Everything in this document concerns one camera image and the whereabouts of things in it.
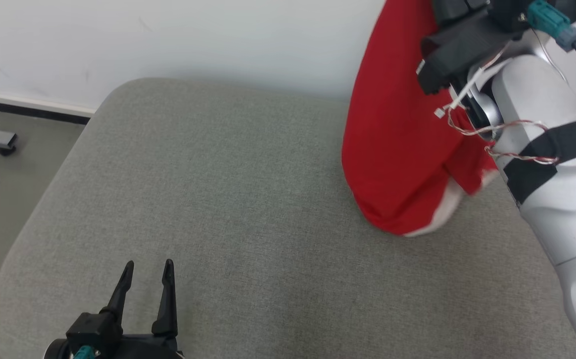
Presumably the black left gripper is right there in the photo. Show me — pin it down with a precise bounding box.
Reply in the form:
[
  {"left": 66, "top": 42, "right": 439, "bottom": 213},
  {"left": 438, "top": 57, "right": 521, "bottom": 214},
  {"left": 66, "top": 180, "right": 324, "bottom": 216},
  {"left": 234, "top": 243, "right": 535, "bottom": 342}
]
[{"left": 44, "top": 259, "right": 184, "bottom": 359}]

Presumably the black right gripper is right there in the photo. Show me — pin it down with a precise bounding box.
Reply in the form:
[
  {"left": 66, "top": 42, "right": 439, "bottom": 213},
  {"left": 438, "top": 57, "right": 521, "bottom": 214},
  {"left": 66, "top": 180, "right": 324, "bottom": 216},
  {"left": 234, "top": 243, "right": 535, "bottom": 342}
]
[{"left": 416, "top": 0, "right": 533, "bottom": 96}]

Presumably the red Bulls 23 jersey shirt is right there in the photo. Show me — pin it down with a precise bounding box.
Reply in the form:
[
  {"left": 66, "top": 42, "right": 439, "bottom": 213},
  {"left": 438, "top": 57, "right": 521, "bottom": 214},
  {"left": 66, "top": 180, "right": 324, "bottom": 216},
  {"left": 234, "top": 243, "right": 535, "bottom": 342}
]
[{"left": 342, "top": 0, "right": 499, "bottom": 237}]

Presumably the grey fabric sofa seat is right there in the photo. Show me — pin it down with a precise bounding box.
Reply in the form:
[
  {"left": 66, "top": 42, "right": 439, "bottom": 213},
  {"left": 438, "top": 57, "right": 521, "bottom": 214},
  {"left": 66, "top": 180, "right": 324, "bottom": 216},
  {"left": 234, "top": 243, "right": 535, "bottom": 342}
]
[{"left": 0, "top": 77, "right": 576, "bottom": 359}]

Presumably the red white twisted wire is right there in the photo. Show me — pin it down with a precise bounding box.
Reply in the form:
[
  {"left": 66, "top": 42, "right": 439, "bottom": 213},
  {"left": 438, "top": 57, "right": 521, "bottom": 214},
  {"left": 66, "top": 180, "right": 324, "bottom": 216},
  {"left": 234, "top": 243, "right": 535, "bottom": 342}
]
[{"left": 446, "top": 106, "right": 561, "bottom": 166}]

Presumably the teal right camera connector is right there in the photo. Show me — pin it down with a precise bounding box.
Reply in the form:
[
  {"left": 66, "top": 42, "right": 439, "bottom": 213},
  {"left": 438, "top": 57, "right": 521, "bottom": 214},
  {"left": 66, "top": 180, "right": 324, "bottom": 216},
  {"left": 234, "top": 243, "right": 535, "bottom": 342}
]
[{"left": 527, "top": 0, "right": 576, "bottom": 51}]

